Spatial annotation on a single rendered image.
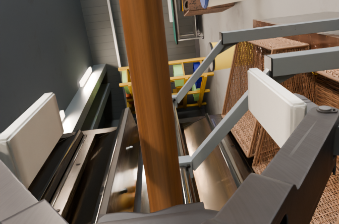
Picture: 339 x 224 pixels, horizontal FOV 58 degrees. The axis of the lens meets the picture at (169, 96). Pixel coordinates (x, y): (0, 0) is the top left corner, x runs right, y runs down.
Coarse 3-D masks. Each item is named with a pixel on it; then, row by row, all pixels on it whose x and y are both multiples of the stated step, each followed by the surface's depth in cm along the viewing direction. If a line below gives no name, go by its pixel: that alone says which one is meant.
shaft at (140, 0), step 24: (120, 0) 21; (144, 0) 20; (144, 24) 21; (144, 48) 21; (144, 72) 22; (168, 72) 23; (144, 96) 22; (168, 96) 23; (144, 120) 23; (168, 120) 23; (144, 144) 24; (168, 144) 24; (144, 168) 25; (168, 168) 24; (168, 192) 25
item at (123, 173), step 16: (128, 112) 175; (128, 128) 161; (128, 144) 149; (112, 160) 123; (128, 160) 139; (112, 176) 112; (128, 176) 130; (112, 192) 104; (128, 192) 123; (112, 208) 99; (128, 208) 116
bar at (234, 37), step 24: (288, 24) 111; (312, 24) 109; (336, 24) 110; (216, 48) 111; (336, 48) 65; (264, 72) 66; (288, 72) 64; (216, 144) 70; (192, 168) 71; (192, 192) 61
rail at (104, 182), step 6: (120, 120) 165; (120, 126) 157; (114, 144) 138; (114, 150) 132; (108, 162) 123; (108, 168) 119; (108, 174) 114; (102, 186) 107; (102, 192) 104; (102, 198) 101; (96, 204) 98; (96, 210) 95; (96, 216) 92; (96, 222) 90
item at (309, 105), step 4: (300, 96) 17; (304, 96) 17; (304, 100) 16; (308, 100) 16; (308, 104) 16; (312, 104) 16; (308, 108) 15; (336, 128) 13; (336, 132) 13; (336, 136) 13; (336, 140) 13; (336, 144) 13; (336, 148) 13; (336, 152) 13
